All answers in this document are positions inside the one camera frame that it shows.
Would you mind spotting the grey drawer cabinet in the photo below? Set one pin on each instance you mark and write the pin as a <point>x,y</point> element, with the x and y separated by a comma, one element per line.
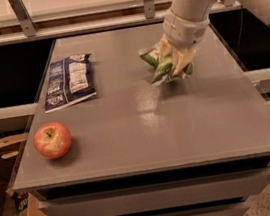
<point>133,134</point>

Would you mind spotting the red apple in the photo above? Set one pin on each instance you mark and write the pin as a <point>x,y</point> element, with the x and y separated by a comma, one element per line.
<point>52,140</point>

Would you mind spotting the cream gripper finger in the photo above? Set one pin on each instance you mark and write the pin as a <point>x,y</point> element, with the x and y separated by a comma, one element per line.
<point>164,47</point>
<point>180,58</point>

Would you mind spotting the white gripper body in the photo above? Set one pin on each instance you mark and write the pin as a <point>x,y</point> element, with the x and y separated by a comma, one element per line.
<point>186,32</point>

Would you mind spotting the metal shelf frame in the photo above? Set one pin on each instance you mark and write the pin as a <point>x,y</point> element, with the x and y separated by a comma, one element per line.
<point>27,20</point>

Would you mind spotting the brown cardboard box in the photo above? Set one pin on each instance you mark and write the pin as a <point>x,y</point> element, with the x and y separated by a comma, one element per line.
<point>10,148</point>

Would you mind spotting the green jalapeno chip bag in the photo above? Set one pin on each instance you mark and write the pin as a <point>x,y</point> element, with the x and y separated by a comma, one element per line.
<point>162,67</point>

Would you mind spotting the printed cardboard box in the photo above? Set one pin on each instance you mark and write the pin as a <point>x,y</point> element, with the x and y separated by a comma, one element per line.
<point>15,203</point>

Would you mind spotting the blue chip bag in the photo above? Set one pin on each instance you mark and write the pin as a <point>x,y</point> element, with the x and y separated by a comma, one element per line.
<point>69,82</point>

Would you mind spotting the upper grey drawer front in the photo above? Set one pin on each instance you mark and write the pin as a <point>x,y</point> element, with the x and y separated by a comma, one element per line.
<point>161,196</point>

